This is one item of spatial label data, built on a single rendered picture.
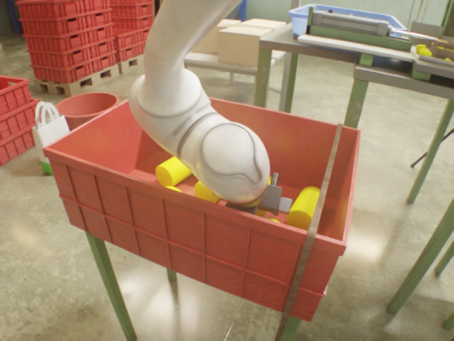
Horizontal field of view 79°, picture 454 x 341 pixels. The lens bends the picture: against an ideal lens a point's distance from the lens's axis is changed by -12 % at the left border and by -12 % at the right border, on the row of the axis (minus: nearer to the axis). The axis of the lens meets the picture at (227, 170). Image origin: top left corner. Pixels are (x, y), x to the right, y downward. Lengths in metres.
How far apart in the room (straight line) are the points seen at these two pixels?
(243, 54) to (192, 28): 1.93
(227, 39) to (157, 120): 1.81
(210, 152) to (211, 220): 0.14
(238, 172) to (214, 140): 0.05
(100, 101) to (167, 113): 2.18
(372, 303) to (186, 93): 1.25
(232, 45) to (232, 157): 1.88
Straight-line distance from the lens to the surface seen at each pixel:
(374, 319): 1.46
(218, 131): 0.41
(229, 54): 2.26
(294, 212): 0.72
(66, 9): 3.48
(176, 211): 0.53
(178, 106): 0.46
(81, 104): 2.66
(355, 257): 1.64
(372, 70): 0.89
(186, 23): 0.30
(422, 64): 0.88
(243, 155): 0.39
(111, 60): 3.97
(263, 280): 0.56
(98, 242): 0.84
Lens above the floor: 1.15
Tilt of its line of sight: 34 degrees down
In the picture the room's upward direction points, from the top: 3 degrees clockwise
